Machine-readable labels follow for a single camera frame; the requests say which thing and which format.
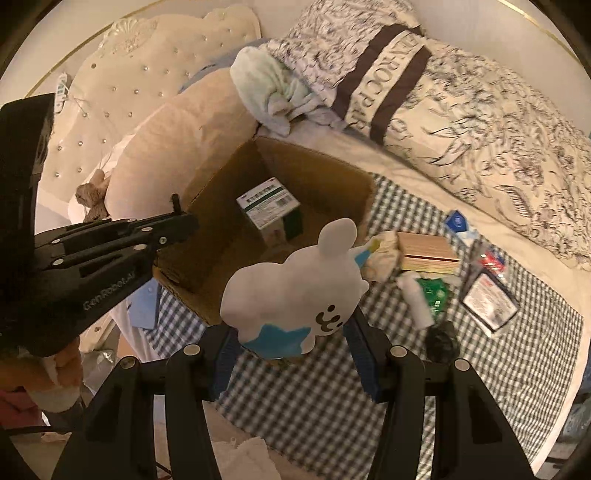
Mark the person's left hand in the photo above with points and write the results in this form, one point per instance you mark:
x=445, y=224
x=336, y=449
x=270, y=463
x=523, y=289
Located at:
x=69, y=364

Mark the small brown plush toy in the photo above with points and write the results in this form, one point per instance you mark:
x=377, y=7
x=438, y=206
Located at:
x=90, y=196

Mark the light blue cloth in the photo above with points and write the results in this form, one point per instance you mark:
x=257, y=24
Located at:
x=217, y=64

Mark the beige pillow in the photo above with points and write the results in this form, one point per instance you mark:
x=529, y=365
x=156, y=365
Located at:
x=184, y=134

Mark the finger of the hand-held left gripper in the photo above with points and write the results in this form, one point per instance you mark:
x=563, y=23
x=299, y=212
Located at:
x=101, y=261
x=115, y=230

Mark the blue paper sheet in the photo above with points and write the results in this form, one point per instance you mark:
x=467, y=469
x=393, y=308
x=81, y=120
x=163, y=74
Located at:
x=145, y=304

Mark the cream tufted headboard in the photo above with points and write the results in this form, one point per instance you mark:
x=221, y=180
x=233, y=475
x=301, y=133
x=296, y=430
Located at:
x=138, y=60

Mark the checkered cloth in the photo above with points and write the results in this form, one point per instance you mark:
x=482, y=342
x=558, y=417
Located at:
x=323, y=415

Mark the crumpled cream cloth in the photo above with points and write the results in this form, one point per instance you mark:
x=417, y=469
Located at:
x=385, y=256

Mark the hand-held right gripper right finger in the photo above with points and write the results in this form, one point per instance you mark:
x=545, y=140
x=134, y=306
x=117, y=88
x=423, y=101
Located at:
x=364, y=364

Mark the brown cardboard box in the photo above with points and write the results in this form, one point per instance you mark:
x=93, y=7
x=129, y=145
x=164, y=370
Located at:
x=318, y=184

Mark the white bottle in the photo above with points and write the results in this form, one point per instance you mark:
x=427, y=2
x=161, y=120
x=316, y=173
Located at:
x=415, y=300

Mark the white and blue plush toy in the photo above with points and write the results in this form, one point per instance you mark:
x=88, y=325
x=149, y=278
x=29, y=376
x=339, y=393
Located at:
x=286, y=286

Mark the pale green towel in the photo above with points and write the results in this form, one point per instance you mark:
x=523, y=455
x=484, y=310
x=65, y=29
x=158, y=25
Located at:
x=263, y=78

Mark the floral cream duvet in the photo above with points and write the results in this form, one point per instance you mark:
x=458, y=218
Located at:
x=485, y=115

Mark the blue and white tissue packet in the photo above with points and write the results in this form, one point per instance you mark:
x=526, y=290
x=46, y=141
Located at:
x=457, y=224

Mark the tan striped box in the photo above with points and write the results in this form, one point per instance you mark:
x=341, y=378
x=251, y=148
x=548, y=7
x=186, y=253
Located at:
x=425, y=247

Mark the green and white carton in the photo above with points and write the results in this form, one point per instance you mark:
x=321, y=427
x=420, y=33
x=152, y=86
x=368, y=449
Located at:
x=265, y=203

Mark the black framed packet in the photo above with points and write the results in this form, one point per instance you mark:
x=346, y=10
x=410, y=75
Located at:
x=489, y=302

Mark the white power strip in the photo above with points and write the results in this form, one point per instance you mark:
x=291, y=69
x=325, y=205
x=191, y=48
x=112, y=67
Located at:
x=61, y=92

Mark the black plastic bag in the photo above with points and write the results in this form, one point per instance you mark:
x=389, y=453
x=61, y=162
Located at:
x=441, y=341

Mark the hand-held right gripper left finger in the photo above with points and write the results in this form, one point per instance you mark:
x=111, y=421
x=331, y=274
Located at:
x=224, y=364

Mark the green packet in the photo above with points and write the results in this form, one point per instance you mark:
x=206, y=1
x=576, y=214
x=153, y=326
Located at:
x=434, y=290

